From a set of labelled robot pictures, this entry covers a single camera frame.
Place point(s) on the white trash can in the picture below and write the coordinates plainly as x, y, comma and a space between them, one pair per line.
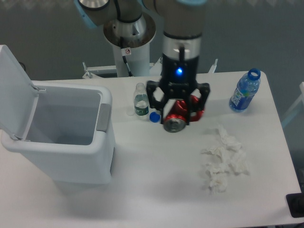
65, 130

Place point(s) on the crumpled white tissue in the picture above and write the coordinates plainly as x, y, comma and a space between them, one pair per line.
229, 158

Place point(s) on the clear bottle green label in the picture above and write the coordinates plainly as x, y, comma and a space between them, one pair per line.
141, 102

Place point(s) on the white trash can lid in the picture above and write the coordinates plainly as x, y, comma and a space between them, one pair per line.
18, 96

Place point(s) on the blue bottle cap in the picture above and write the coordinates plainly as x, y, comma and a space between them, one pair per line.
154, 117

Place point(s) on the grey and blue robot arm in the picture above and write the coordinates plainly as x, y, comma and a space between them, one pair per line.
183, 23

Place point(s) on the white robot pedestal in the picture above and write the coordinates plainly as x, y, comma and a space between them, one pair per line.
131, 45

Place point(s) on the blue plastic water bottle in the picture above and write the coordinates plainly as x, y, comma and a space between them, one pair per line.
246, 89

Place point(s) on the white furniture piece at right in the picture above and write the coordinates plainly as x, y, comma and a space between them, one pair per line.
296, 107

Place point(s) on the white metal base frame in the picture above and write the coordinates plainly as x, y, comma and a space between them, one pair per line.
111, 71

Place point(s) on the red soda can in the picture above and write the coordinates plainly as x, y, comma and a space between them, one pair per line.
175, 120

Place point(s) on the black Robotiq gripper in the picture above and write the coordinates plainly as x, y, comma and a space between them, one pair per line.
178, 81

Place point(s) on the black device at edge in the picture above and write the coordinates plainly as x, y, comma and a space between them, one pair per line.
295, 203

